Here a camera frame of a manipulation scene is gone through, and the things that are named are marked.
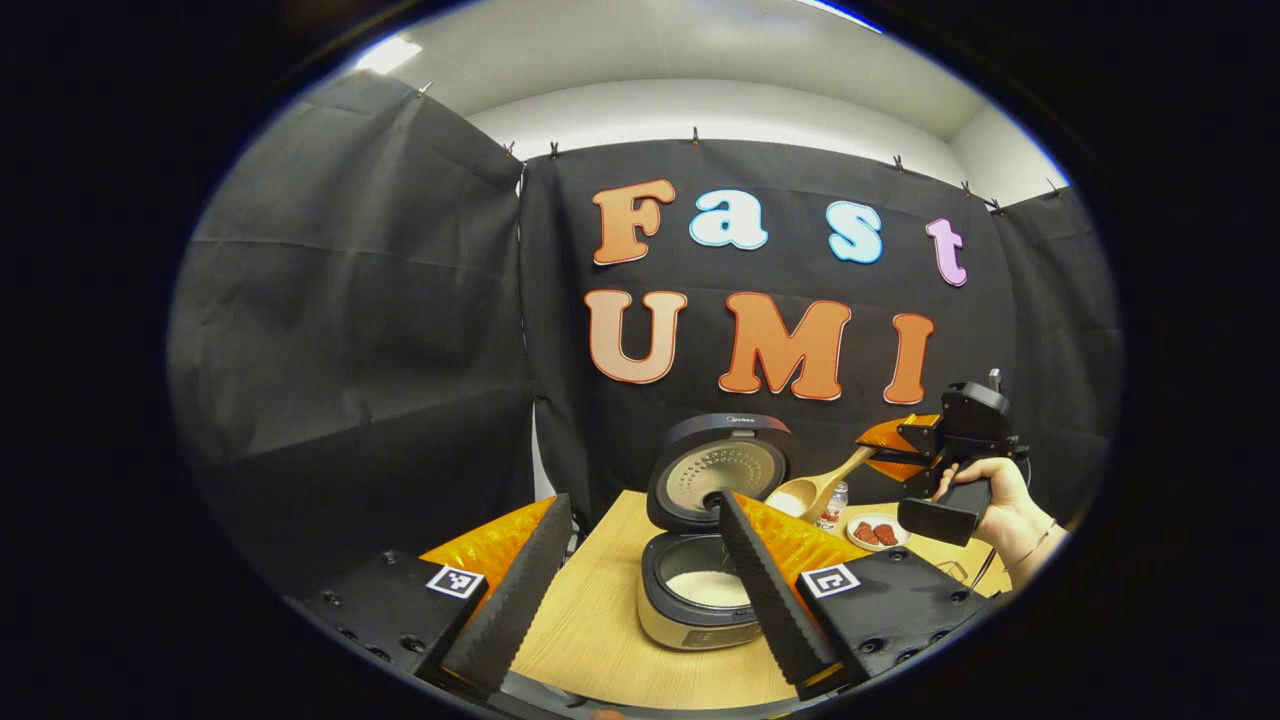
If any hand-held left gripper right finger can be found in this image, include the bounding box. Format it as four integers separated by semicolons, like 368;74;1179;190
718;490;991;701

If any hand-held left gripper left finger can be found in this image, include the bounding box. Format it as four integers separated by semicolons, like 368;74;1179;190
285;493;574;701

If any white rice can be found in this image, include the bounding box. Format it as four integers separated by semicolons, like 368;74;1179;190
665;568;751;609

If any wooden spoon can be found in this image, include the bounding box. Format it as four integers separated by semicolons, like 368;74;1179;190
765;445;881;519

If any dark grey rice cooker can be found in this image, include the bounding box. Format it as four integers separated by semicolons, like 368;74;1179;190
636;413;801;653

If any white round plate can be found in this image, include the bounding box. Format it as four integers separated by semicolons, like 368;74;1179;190
845;513;913;553

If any black backdrop cloth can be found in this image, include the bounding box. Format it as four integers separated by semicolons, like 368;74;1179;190
168;75;1123;591

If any row of black cloth clips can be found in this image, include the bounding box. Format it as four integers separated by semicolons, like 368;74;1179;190
415;82;1061;216

